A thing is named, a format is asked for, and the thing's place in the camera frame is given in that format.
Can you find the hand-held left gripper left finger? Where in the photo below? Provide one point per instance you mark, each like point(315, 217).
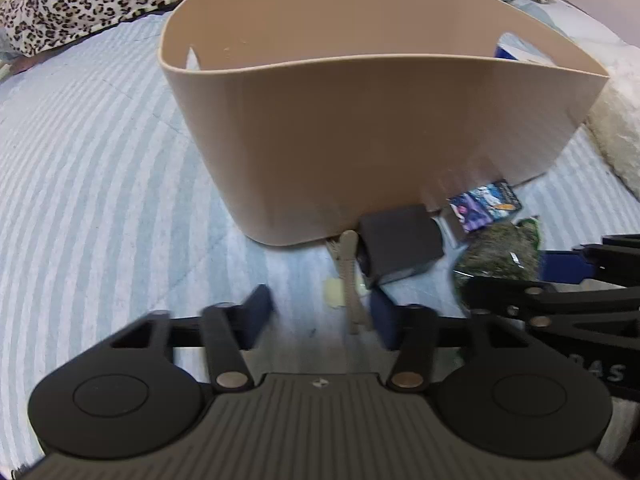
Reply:
point(258, 312)

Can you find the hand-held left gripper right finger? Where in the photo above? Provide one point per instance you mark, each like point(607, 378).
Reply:
point(384, 322)

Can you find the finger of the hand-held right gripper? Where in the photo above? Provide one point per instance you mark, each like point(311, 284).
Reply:
point(564, 266)
point(505, 294)

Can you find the green leafy snack packet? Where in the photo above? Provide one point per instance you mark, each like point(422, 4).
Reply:
point(505, 250)

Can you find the beige plastic basket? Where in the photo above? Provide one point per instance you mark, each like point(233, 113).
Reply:
point(360, 125)

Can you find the beige wooden spoon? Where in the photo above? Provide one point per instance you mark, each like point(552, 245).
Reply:
point(350, 280)

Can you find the small pale yellow piece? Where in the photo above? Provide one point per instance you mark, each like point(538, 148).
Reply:
point(333, 294)

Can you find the black box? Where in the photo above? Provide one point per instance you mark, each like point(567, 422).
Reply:
point(400, 247)

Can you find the purple blue snack packet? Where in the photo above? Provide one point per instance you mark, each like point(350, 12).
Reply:
point(484, 205)

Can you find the white fluffy blanket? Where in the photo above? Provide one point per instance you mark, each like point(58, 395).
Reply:
point(622, 120)

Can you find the striped light blue bedsheet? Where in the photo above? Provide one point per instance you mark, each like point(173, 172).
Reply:
point(100, 210)

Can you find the blue box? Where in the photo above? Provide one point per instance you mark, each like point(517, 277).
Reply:
point(515, 52)

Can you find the leopard print blanket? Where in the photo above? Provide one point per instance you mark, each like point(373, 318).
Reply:
point(100, 0)

